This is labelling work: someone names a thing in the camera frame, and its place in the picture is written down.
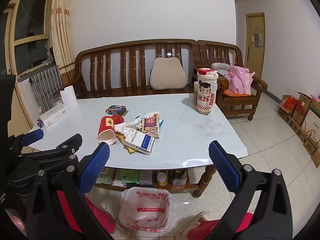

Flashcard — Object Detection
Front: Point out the person's right leg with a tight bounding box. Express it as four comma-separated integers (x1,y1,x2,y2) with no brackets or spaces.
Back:
200,211,254,233

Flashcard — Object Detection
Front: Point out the tall cardboard box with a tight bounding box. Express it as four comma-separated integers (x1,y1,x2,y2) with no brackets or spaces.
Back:
291,92,313,128

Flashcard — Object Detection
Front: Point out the red paper cup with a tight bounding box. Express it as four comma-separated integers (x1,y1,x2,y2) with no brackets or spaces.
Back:
97,115,125,144

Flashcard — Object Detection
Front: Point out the yellow snack wrapper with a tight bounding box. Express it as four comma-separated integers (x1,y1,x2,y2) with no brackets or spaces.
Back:
116,132,140,155

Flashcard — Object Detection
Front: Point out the person's left beige slipper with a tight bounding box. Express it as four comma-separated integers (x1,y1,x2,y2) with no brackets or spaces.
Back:
114,226,130,240

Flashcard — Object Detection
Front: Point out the brown wooden sofa bench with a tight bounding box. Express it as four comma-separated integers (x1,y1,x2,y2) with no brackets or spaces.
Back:
59,39,200,99

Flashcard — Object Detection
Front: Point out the clear glass jar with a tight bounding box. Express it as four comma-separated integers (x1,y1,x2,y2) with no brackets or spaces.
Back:
51,94,64,108

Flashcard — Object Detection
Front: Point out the person's beige slipper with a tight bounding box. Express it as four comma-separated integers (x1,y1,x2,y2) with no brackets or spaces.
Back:
174,211,213,240
114,226,130,240

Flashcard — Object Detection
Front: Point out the green wet wipe pack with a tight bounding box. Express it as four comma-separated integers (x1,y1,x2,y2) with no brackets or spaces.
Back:
96,169,117,184

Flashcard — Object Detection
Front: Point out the beige back cushion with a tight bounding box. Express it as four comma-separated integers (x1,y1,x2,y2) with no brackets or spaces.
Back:
149,57,188,91

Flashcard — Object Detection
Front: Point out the yellow framed window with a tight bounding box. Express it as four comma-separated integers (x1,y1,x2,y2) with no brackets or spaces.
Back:
5,0,54,75

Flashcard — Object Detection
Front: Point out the white plastic bag bin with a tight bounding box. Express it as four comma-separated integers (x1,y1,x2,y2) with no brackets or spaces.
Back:
118,187,175,234

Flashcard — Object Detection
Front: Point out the red plastic bag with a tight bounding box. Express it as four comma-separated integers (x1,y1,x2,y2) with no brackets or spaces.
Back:
282,97,297,111

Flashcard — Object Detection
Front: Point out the cream cartoon print water bottle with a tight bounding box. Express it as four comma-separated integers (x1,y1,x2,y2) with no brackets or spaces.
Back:
194,68,218,115

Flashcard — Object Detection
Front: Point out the large white cardboard box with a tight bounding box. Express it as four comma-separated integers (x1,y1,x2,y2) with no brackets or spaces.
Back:
301,102,320,143

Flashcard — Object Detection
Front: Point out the small white box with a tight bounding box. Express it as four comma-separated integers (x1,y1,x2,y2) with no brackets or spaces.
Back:
139,171,153,185

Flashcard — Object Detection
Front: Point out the yellow wooden door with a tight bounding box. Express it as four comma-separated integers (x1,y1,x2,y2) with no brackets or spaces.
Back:
244,12,265,79

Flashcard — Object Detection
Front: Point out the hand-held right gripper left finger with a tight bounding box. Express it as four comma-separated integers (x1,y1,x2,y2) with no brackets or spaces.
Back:
26,142,113,240

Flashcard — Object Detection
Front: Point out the grey striped cushion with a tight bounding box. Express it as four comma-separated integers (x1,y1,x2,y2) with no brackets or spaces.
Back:
211,62,232,72

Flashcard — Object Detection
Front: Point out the open cardboard box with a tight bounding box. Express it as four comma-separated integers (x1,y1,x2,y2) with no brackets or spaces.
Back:
277,94,299,120

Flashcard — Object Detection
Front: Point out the crumpled white tissue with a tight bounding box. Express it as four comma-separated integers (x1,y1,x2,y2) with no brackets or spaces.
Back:
115,111,160,134

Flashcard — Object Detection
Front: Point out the dark snack packet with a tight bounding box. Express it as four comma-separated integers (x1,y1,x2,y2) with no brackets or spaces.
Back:
171,169,188,186

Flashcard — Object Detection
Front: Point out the person's leg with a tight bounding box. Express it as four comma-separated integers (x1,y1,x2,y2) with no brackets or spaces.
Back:
200,211,254,233
56,190,117,233

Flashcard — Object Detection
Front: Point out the brown wooden armchair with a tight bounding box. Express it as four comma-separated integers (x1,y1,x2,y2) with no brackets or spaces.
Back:
194,40,268,121

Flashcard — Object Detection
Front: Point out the small cardboard box with handle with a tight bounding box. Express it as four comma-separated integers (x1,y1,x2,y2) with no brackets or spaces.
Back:
303,130,320,156

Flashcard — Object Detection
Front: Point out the pink plastic bag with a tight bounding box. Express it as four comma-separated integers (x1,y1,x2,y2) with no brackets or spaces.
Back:
223,66,255,97

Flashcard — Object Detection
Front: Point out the long white box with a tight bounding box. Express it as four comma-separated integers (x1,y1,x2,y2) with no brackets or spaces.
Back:
40,104,69,127

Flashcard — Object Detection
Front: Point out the black box with orange edge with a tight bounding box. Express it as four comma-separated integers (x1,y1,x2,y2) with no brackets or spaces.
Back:
105,105,127,117

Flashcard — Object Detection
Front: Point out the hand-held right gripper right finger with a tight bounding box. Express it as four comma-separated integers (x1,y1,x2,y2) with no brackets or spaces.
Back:
208,140,293,240

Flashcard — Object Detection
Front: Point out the person's left leg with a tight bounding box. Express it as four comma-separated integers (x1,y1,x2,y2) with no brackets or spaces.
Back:
56,190,117,233

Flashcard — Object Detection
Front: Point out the person's right beige slipper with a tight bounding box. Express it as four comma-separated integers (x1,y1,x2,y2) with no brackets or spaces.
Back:
174,211,213,240

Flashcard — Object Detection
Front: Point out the green tissue pack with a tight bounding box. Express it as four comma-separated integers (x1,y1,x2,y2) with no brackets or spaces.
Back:
114,169,139,187

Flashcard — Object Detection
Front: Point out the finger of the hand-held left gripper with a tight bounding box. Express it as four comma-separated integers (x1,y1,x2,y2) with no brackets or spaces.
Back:
7,128,45,153
17,133,83,173

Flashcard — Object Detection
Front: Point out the white and blue medicine box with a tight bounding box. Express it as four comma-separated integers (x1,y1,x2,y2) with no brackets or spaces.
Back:
124,128,155,155

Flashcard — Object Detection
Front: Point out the grey radiator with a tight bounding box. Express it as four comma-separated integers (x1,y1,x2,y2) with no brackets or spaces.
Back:
29,65,63,114

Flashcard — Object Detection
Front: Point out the cream striped curtain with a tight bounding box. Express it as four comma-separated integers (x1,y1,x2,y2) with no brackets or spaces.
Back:
50,0,77,89

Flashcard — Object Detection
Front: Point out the white paper roll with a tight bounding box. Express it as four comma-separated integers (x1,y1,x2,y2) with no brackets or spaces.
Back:
61,85,77,109

